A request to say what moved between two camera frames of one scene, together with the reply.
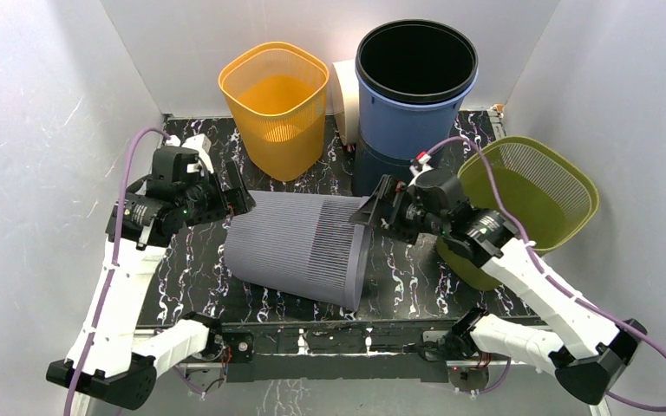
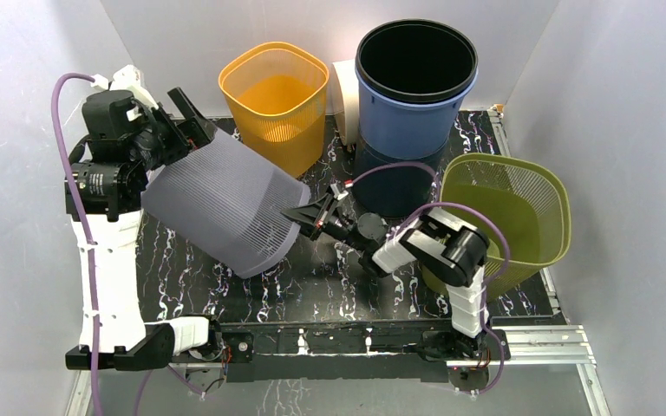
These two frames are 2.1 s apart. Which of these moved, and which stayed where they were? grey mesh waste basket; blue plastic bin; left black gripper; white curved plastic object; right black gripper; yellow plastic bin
Moved: left black gripper; right black gripper; grey mesh waste basket
Stayed: white curved plastic object; yellow plastic bin; blue plastic bin
